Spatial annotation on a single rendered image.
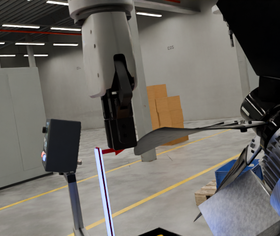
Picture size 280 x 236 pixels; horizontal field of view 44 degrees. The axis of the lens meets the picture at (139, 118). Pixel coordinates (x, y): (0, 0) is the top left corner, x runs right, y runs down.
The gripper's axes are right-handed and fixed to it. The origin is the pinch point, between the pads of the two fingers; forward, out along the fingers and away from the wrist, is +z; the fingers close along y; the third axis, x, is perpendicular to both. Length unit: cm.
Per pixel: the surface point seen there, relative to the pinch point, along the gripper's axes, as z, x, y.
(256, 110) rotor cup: 2.7, 40.0, -24.6
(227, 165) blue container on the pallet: 91, 207, -320
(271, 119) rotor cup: 5.1, 41.7, -21.8
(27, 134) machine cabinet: 32, -13, -681
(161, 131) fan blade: 2.7, 12.6, -17.3
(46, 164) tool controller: 14, -7, -82
